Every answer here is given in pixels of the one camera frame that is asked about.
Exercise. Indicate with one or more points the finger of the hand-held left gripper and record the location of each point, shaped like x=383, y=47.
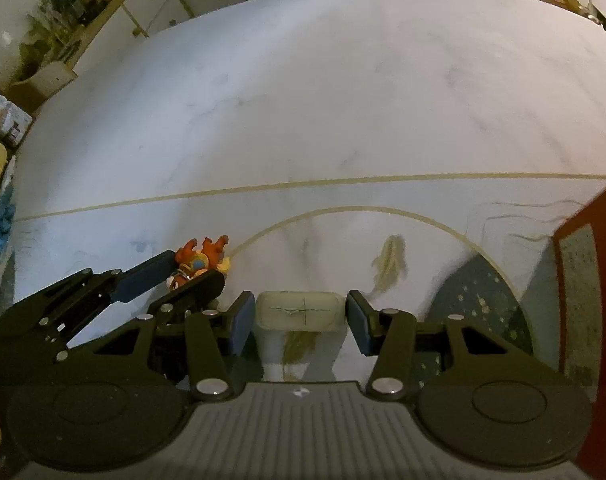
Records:
x=143, y=275
x=198, y=290

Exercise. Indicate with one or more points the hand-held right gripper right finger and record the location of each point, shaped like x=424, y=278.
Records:
x=363, y=325

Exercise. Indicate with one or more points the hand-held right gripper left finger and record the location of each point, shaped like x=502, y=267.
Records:
x=240, y=325

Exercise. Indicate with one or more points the orange toy figure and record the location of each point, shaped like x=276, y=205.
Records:
x=198, y=257

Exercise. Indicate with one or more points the translucent plastic cup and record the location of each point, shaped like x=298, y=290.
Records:
x=300, y=310

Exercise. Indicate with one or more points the blue soft toy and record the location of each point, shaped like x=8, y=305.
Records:
x=0, y=225

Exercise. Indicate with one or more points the printed picture carton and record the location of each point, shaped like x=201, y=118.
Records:
x=3, y=115

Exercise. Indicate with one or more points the small open cardboard box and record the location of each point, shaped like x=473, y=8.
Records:
x=43, y=85

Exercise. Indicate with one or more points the cream sideboard with drawers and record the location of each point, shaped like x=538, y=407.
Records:
x=153, y=5

